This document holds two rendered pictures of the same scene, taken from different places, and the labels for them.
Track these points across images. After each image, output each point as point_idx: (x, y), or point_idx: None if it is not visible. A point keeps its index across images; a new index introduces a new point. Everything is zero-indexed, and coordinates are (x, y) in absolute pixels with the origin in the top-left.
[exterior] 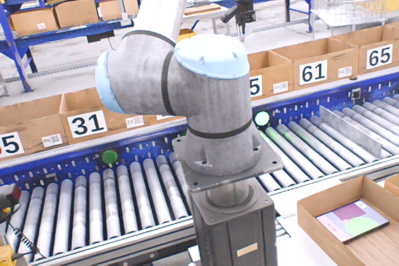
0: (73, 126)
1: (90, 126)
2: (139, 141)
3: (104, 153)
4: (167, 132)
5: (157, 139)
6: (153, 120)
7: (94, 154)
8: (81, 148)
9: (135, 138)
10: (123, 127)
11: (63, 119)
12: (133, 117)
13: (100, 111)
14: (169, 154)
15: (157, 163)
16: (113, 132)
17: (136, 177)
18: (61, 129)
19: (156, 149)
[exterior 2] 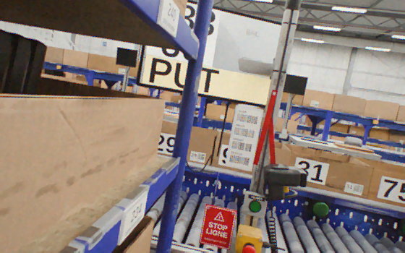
0: (297, 167)
1: (312, 174)
2: (355, 207)
3: (318, 203)
4: (388, 213)
5: (371, 217)
6: (372, 195)
7: (304, 201)
8: (299, 188)
9: (352, 203)
10: (340, 189)
11: (293, 157)
12: (354, 183)
13: (327, 165)
14: (381, 238)
15: (369, 240)
16: (329, 189)
17: (352, 241)
18: (286, 165)
19: (365, 226)
